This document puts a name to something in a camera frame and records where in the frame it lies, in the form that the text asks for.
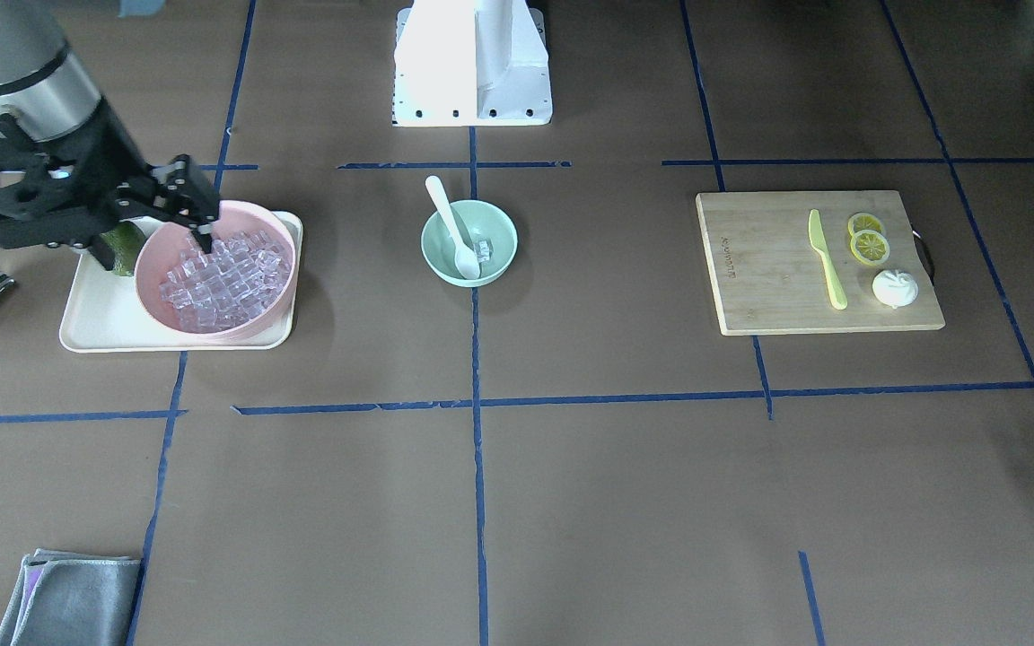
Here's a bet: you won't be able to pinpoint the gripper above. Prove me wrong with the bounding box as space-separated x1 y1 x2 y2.
0 100 221 269

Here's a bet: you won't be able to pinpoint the white plastic spoon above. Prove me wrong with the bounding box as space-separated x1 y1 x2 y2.
425 175 481 281

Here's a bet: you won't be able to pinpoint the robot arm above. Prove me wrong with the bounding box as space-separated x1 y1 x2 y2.
0 1 221 270

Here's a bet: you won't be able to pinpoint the pink bowl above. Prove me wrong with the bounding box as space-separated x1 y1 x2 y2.
133 201 303 349

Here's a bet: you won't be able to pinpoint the clear ice cubes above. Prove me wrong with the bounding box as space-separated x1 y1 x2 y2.
157 230 293 334

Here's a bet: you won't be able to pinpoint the green bowl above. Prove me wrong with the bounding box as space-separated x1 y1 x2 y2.
420 199 520 289

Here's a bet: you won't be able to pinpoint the green lime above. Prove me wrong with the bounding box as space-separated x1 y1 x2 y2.
101 220 147 277

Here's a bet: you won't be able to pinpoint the beige tray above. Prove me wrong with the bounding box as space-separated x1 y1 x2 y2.
60 210 303 353

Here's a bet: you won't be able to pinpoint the grey folded cloth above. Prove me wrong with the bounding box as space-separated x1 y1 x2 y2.
0 548 141 645

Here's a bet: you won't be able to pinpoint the bamboo cutting board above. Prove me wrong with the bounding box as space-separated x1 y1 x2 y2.
695 189 945 336

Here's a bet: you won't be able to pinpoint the yellow plastic knife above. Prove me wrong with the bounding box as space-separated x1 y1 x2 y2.
807 208 848 310

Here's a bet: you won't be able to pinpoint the upper lemon slice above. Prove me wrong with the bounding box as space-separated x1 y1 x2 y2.
849 229 891 266

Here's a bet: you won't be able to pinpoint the white steamed bun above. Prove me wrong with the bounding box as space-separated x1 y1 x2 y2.
872 269 919 310

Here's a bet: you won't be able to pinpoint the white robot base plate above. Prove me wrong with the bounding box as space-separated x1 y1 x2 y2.
391 1 554 127

